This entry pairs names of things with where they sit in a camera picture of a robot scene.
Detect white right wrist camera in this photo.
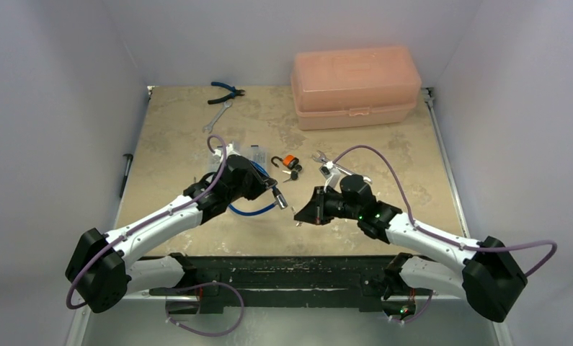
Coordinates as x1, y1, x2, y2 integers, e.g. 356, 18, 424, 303
319, 161, 345, 191

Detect pink plastic toolbox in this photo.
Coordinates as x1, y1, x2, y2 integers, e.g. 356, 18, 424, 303
290, 46, 422, 130

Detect blue cable lock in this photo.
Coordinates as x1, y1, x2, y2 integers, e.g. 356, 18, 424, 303
228, 161, 289, 217

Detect blue black handled pliers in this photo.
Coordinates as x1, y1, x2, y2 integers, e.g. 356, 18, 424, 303
206, 81, 246, 105

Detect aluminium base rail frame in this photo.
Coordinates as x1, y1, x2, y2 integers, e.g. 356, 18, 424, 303
66, 86, 516, 346

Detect large chrome open-end wrench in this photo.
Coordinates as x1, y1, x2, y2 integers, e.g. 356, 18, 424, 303
311, 151, 373, 185

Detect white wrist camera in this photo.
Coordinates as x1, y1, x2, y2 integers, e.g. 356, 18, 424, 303
319, 161, 345, 191
209, 142, 241, 169

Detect clear plastic screw organizer box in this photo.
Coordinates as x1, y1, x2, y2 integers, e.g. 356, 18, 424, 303
208, 141, 268, 174

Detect black hammer beside table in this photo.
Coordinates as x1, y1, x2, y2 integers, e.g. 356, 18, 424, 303
119, 153, 133, 199

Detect orange black padlock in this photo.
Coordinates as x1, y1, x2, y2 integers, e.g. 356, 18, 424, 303
270, 155, 300, 170

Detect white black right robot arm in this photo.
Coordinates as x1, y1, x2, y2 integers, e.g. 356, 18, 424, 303
294, 175, 528, 322

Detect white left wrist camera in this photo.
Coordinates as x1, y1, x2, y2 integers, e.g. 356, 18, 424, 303
209, 142, 241, 169

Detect small silver open-end wrench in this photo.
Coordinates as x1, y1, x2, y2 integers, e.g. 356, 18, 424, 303
202, 100, 233, 133

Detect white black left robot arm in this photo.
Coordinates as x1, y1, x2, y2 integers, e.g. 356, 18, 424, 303
65, 154, 277, 313

